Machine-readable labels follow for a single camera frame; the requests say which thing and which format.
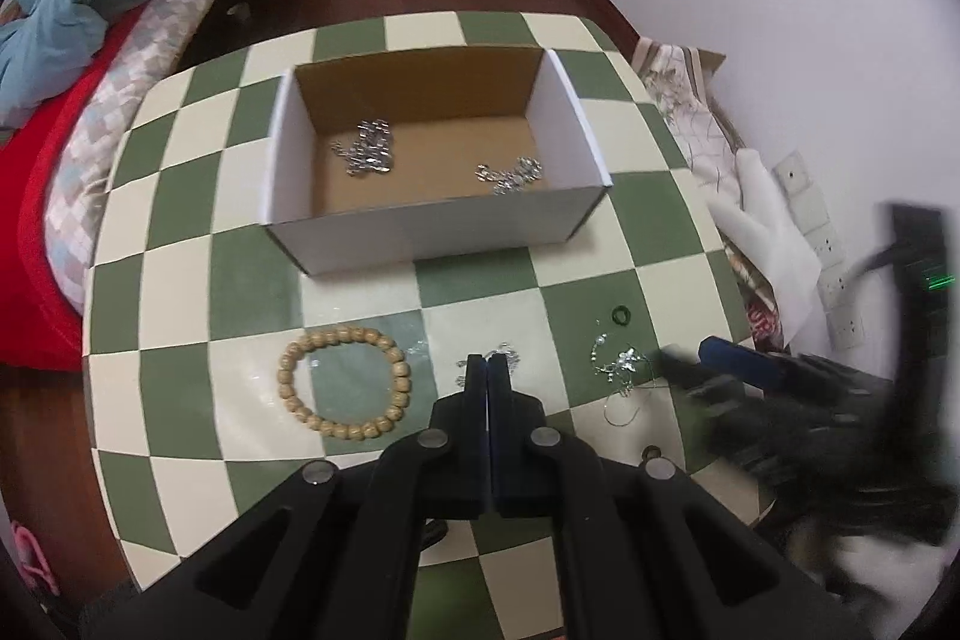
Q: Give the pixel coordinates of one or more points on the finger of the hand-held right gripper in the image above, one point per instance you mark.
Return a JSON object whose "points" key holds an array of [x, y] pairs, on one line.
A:
{"points": [[739, 361], [697, 377]]}

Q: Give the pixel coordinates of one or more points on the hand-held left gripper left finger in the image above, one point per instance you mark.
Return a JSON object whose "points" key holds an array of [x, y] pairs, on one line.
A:
{"points": [[475, 430]]}

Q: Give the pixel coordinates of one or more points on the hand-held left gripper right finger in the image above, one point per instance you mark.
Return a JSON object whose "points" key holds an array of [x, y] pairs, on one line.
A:
{"points": [[501, 430]]}

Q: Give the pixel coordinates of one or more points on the white cardboard box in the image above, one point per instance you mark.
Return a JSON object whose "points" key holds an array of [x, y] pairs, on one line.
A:
{"points": [[427, 179]]}

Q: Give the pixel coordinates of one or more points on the green checkered tablecloth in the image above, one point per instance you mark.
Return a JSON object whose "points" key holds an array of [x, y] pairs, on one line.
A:
{"points": [[585, 250]]}

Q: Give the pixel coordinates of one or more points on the floral printed cardboard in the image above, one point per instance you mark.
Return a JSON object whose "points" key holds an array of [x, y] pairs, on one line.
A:
{"points": [[690, 100]]}

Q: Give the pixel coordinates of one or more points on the pink slipper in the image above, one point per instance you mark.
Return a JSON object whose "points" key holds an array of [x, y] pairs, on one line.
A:
{"points": [[34, 557]]}

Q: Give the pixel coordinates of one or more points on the small dark floor object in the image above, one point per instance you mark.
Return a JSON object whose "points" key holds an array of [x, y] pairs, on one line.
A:
{"points": [[238, 12]]}

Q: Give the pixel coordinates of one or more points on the grey patterned quilt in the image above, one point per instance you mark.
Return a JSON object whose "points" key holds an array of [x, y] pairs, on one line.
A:
{"points": [[127, 93]]}

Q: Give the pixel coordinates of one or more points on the bed with blankets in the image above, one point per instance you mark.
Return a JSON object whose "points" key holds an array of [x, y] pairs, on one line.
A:
{"points": [[37, 220]]}

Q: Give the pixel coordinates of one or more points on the white wall socket row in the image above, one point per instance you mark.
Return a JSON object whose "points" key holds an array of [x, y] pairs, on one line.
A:
{"points": [[821, 235]]}

